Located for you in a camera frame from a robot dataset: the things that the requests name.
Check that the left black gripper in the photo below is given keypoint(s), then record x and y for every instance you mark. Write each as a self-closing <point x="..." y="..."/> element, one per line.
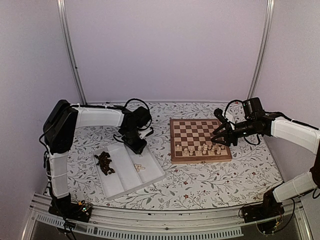
<point x="136" y="148"/>

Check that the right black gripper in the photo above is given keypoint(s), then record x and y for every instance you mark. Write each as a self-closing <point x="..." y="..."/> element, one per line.
<point x="230" y="136"/>

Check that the wooden chessboard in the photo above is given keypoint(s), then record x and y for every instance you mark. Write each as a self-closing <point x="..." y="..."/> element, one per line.
<point x="191" y="133"/>

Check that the white divided tray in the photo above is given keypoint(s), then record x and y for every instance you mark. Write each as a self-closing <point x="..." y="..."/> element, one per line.
<point x="126" y="179"/>

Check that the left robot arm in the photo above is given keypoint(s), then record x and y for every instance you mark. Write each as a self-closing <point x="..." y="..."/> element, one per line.
<point x="66" y="118"/>

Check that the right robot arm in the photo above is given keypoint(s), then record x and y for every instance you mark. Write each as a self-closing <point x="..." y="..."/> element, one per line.
<point x="273" y="124"/>

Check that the light chess pieces pile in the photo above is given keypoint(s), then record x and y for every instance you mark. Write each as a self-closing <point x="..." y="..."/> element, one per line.
<point x="139" y="167"/>

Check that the dark chess pieces pile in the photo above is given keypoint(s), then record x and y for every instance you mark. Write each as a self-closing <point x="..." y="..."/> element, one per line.
<point x="104" y="160"/>

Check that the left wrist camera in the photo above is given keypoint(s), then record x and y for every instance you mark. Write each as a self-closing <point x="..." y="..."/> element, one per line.
<point x="145" y="133"/>

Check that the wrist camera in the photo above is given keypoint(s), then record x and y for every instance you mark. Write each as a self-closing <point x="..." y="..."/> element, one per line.
<point x="145" y="133"/>
<point x="226" y="119"/>

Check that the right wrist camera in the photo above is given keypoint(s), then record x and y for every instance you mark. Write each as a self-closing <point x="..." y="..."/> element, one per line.
<point x="226" y="119"/>

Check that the front aluminium rail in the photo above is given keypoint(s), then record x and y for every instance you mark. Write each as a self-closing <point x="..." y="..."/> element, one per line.
<point x="130" y="224"/>

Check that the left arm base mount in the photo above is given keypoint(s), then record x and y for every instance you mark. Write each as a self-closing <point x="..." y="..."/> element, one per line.
<point x="71" y="211"/>

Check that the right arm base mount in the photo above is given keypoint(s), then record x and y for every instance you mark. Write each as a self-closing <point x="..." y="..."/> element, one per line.
<point x="267" y="218"/>

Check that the right aluminium frame post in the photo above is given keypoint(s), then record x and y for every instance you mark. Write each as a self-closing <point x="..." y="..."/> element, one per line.
<point x="270" y="5"/>

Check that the aluminium frame post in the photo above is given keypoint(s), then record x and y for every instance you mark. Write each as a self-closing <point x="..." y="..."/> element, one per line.
<point x="270" y="5"/>
<point x="61" y="6"/>

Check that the left aluminium frame post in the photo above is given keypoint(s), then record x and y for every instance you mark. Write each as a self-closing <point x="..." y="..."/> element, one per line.
<point x="61" y="6"/>

